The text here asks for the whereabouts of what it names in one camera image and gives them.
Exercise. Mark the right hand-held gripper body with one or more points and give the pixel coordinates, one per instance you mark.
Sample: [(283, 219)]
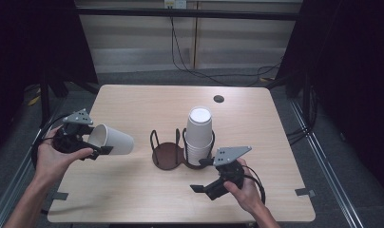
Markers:
[(233, 174)]

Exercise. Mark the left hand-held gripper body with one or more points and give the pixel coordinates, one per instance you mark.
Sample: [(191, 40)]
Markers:
[(68, 139)]

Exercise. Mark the single white paper cup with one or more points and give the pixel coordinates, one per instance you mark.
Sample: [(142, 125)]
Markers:
[(117, 142)]

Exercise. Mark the stack of white paper cups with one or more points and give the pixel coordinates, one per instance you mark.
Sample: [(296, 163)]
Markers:
[(199, 133)]

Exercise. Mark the person's right hand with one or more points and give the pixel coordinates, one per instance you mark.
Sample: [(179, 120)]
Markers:
[(248, 196)]

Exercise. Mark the person's left hand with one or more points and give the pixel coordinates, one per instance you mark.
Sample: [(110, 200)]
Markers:
[(50, 164)]

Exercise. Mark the black metal stand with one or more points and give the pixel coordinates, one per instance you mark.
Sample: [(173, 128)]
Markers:
[(45, 98), (306, 101)]

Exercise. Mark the yellow floor object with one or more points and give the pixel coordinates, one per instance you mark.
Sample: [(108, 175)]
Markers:
[(34, 100)]

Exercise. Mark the grey tape piece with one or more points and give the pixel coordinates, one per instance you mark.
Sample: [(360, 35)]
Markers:
[(304, 192), (61, 196)]

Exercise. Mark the dark round table grommet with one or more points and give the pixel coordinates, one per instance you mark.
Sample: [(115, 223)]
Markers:
[(218, 98)]

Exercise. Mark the dark curtain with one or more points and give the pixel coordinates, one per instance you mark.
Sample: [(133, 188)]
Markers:
[(351, 69), (28, 47)]

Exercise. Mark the black horizontal bar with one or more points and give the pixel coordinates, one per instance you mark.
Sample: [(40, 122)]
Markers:
[(133, 12)]

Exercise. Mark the white wall outlet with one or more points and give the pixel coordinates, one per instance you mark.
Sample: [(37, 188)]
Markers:
[(176, 3)]

